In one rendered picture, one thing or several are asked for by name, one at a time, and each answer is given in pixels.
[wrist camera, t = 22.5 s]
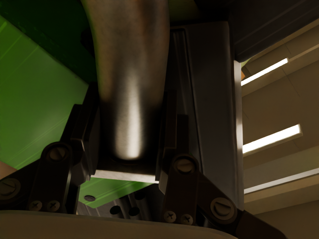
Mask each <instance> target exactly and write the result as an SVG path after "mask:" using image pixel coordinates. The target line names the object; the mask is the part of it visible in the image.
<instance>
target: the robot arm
mask: <svg viewBox="0 0 319 239"><path fill-rule="evenodd" d="M177 105H178V90H174V89H168V90H167V92H166V91H164V95H163V104H162V112H161V120H160V128H159V139H158V149H157V161H156V173H155V181H158V182H159V189H160V190H161V191H162V192H163V193H164V200H163V206H162V211H161V217H160V222H153V221H140V220H130V219H119V218H109V217H98V216H87V215H76V211H77V205H78V198H79V192H80V185H81V184H83V183H85V182H86V181H90V178H91V175H95V172H96V168H97V164H98V160H99V156H100V152H101V147H102V145H103V129H102V120H101V110H100V101H99V92H98V82H92V81H91V82H90V84H89V87H88V89H87V92H86V95H85V98H84V101H83V104H74V105H73V107H72V110H71V112H70V115H69V118H68V120H67V123H66V126H65V128H64V131H63V134H62V136H61V139H60V141H57V142H53V143H50V144H49V145H47V146H46V147H45V148H44V149H43V151H42V153H41V157H40V159H38V160H36V161H34V162H32V163H30V164H29V165H27V166H25V167H23V168H21V169H19V170H17V171H16V172H14V173H11V174H10V175H8V176H6V177H4V178H2V179H0V239H288V238H287V236H286V235H285V234H284V233H283V232H282V231H281V230H279V229H277V228H276V227H274V226H272V225H270V224H268V223H266V222H265V221H263V220H261V219H259V218H258V217H256V216H254V215H252V214H251V213H249V212H247V211H245V210H244V211H242V210H240V209H238V208H237V207H236V205H235V204H234V202H233V201H232V200H231V199H230V198H229V197H228V196H227V195H225V194H224V193H223V192H222V191H221V190H220V189H219V188H218V187H217V186H216V185H214V184H213V183H212V182H211V181H210V180H209V179H208V178H207V177H206V176H204V175H203V174H202V173H201V172H200V171H199V170H200V166H199V162H198V160H197V159H196V158H195V157H194V156H192V155H190V137H189V115H184V114H177Z"/></svg>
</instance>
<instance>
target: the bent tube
mask: <svg viewBox="0 0 319 239"><path fill-rule="evenodd" d="M80 1H81V3H82V5H83V8H84V10H85V13H86V16H87V19H88V22H89V25H90V29H91V32H92V37H93V43H94V54H95V63H96V72H97V82H98V92H99V101H100V110H101V120H102V129H103V145H102V147H101V152H100V156H99V160H98V164H97V168H96V172H95V175H91V177H97V178H107V179H117V180H127V181H137V182H148V183H159V182H158V181H155V173H156V161H157V149H158V139H159V131H160V120H161V112H162V104H163V95H164V86H165V78H166V69H167V61H168V53H169V33H170V22H169V4H168V0H80Z"/></svg>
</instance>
